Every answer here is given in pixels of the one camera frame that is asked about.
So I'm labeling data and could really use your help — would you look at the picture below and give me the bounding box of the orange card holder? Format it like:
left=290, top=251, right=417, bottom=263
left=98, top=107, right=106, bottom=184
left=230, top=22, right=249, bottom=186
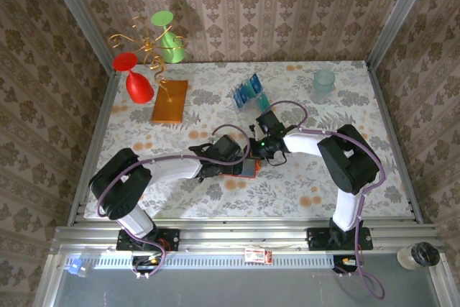
left=222, top=159, right=262, bottom=179

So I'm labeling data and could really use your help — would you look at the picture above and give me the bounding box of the clear acrylic card stand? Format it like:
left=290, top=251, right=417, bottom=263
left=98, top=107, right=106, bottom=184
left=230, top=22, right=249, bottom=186
left=231, top=73, right=272, bottom=117

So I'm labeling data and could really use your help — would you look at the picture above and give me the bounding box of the clear bluish plastic cup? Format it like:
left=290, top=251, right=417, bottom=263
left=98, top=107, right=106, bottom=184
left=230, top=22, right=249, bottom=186
left=310, top=68, right=336, bottom=104

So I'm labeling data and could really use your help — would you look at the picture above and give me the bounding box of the red and white sticker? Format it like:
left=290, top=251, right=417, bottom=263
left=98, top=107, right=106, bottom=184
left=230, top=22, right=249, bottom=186
left=244, top=247, right=273, bottom=264

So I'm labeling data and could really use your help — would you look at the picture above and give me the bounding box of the red plastic wine glass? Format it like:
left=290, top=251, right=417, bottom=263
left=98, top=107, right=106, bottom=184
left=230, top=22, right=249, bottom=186
left=112, top=52, right=155, bottom=104

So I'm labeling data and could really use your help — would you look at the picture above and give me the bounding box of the black power connector block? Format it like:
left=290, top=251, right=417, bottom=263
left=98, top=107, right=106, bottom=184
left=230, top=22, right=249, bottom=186
left=332, top=255, right=360, bottom=274
left=131, top=255, right=168, bottom=275

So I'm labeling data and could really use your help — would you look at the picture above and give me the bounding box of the grey metal panel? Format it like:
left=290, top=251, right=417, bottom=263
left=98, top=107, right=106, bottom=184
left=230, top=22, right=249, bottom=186
left=34, top=267, right=454, bottom=307

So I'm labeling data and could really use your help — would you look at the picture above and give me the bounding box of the green plastic wine glass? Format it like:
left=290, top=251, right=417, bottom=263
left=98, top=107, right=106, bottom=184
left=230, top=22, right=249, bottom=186
left=149, top=10, right=188, bottom=64

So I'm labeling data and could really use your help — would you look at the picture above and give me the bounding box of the blue and white connector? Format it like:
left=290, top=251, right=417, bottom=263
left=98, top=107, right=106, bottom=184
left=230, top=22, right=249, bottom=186
left=65, top=257, right=91, bottom=278

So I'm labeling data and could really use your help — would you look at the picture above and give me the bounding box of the glass jar with dark lid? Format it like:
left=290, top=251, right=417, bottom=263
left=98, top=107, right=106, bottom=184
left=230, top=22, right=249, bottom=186
left=396, top=242, right=441, bottom=271

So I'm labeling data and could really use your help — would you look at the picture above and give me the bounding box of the thin black cable loop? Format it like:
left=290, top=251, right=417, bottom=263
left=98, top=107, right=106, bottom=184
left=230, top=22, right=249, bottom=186
left=267, top=150, right=289, bottom=167

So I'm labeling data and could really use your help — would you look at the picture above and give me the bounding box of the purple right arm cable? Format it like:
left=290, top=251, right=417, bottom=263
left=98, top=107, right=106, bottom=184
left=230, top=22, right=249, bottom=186
left=267, top=100, right=387, bottom=301

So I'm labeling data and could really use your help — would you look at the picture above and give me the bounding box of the aluminium front rail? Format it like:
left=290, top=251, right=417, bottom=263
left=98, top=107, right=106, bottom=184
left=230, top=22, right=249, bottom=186
left=50, top=219, right=445, bottom=255

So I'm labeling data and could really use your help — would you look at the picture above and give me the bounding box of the gold wire rack wooden base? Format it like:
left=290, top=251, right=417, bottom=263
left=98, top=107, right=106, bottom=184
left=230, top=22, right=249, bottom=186
left=107, top=15, right=190, bottom=124

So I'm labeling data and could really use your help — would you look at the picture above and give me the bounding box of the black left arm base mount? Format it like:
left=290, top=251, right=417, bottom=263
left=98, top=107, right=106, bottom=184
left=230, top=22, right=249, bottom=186
left=115, top=228, right=180, bottom=252

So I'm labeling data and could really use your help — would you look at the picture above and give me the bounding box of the slotted grey cable duct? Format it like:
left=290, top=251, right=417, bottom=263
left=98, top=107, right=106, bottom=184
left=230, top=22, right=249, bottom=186
left=59, top=252, right=445, bottom=271

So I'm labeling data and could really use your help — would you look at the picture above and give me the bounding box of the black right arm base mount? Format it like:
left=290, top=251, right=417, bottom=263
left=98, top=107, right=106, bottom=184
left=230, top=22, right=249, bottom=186
left=307, top=226, right=374, bottom=252

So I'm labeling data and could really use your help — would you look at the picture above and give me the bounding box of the aluminium table side rail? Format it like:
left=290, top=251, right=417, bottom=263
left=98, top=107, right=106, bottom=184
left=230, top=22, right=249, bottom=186
left=67, top=69, right=121, bottom=227
left=365, top=61, right=425, bottom=224

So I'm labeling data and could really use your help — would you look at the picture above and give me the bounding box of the aluminium frame post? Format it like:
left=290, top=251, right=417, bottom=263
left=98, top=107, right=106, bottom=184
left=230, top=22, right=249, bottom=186
left=366, top=0, right=438, bottom=70
left=39, top=0, right=119, bottom=77

